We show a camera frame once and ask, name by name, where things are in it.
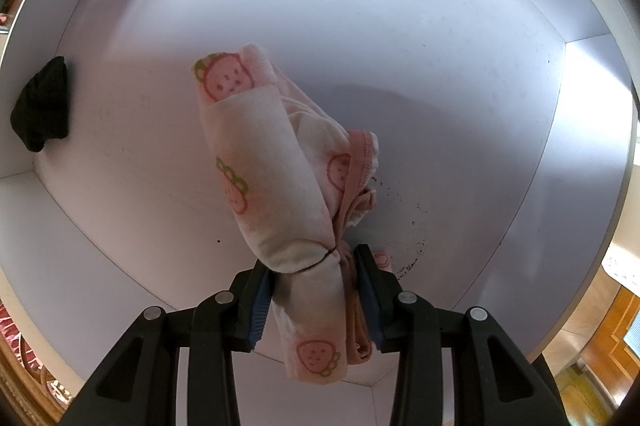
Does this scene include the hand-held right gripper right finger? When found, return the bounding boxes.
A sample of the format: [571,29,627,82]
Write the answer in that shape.
[352,243,571,426]

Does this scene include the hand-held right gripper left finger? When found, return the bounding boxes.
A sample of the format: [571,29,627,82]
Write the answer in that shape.
[72,258,275,426]

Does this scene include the pink strawberry print garment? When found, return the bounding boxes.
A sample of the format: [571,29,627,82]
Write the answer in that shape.
[191,42,393,384]

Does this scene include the white drawer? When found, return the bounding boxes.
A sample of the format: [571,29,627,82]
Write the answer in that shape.
[0,0,640,426]

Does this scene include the wooden door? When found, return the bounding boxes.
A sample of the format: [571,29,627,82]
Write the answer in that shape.
[580,286,640,407]

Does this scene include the brown carved wooden furniture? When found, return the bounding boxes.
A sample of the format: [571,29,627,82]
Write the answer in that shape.
[0,301,81,422]

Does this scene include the black fuzzy cloth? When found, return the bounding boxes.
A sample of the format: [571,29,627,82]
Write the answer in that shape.
[10,55,71,153]

